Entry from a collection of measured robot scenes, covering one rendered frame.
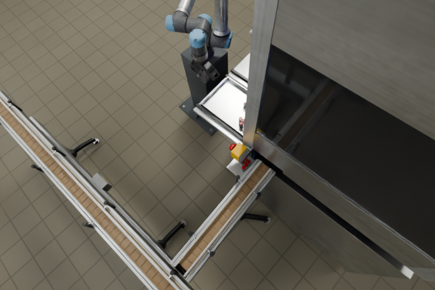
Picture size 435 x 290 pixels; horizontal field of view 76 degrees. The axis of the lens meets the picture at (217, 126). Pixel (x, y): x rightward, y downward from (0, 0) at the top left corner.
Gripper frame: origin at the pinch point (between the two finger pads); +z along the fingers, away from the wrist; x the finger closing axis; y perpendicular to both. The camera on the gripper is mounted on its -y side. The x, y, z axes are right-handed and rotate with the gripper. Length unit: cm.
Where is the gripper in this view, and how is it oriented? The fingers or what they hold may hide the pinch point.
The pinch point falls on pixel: (206, 81)
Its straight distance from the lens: 158.0
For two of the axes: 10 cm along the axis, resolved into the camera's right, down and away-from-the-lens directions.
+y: -7.5, -5.8, 3.1
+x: -6.5, 7.0, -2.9
